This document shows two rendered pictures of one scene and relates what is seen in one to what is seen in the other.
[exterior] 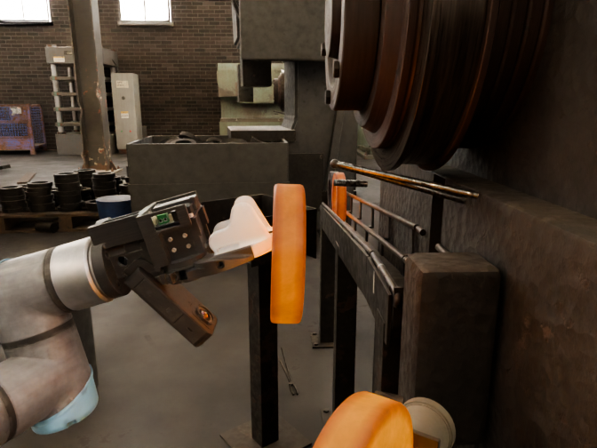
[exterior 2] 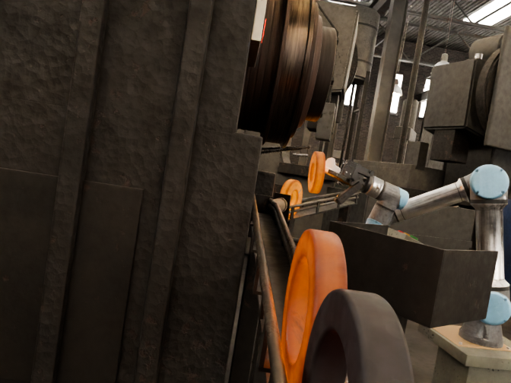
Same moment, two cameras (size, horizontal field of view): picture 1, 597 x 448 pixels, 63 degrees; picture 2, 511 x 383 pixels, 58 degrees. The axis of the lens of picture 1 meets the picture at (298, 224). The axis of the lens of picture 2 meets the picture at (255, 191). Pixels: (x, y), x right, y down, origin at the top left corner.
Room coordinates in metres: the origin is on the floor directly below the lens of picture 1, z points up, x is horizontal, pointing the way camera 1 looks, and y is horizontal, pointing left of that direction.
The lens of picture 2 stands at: (2.23, -0.24, 0.81)
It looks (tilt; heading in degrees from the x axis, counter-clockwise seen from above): 3 degrees down; 179
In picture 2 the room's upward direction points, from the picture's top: 9 degrees clockwise
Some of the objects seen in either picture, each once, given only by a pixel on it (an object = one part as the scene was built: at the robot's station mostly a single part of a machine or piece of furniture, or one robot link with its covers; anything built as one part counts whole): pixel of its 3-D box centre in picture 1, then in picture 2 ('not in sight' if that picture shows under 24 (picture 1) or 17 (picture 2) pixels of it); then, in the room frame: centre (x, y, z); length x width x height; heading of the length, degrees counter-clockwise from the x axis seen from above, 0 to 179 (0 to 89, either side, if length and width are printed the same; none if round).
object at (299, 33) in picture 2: (408, 17); (286, 69); (0.81, -0.17, 1.11); 0.47 x 0.06 x 0.47; 2
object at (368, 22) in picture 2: not in sight; (342, 115); (-8.06, 1.65, 2.25); 0.92 x 0.92 x 4.50
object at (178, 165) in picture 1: (214, 187); not in sight; (3.53, 0.61, 0.39); 1.03 x 0.83 x 0.79; 96
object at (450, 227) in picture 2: not in sight; (386, 237); (-1.69, 1.03, 0.39); 1.03 x 0.83 x 0.77; 107
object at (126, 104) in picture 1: (99, 100); not in sight; (10.12, 3.99, 1.03); 1.54 x 0.94 x 2.05; 92
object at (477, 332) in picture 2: not in sight; (482, 327); (0.55, 0.72, 0.35); 0.15 x 0.15 x 0.10
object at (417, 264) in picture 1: (447, 348); (255, 203); (0.57, -0.19, 0.68); 0.11 x 0.08 x 0.24; 92
